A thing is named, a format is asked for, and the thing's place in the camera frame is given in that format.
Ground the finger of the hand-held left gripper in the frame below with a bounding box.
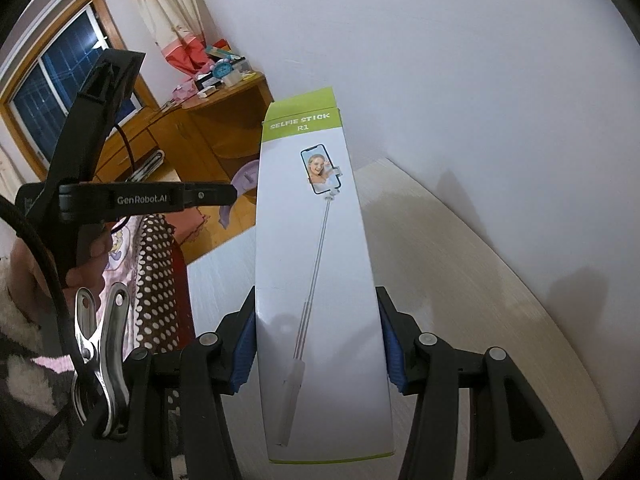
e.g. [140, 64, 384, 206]
[182, 183, 237, 207]

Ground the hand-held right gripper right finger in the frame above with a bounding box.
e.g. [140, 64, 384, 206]
[376, 286, 621, 480]

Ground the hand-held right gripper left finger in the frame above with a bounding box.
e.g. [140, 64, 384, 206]
[62, 285, 258, 480]

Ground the white and green long box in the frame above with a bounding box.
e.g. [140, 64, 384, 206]
[254, 86, 398, 463]

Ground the person's left hand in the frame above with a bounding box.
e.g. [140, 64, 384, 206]
[10, 230, 114, 322]

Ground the purple plastic item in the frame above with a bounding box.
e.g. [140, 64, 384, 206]
[217, 160, 261, 228]

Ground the window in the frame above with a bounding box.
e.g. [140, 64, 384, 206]
[10, 5, 143, 156]

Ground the wooden corner shelf desk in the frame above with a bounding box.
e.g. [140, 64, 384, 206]
[92, 72, 275, 231]

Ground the brown polka dot blanket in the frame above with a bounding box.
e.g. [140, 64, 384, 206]
[132, 212, 196, 351]

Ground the red gift bag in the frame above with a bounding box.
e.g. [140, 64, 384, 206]
[160, 37, 213, 78]

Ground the pink printed blanket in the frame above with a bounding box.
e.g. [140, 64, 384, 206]
[102, 217, 146, 311]

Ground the clutter of small boxes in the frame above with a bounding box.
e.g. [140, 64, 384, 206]
[172, 42, 263, 103]

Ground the cream curtain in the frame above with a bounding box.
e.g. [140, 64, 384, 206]
[117, 0, 211, 48]

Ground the metal spring clip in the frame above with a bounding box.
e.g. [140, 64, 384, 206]
[70, 282, 132, 441]

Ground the black cable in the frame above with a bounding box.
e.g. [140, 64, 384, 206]
[115, 122, 138, 181]
[0, 195, 96, 421]

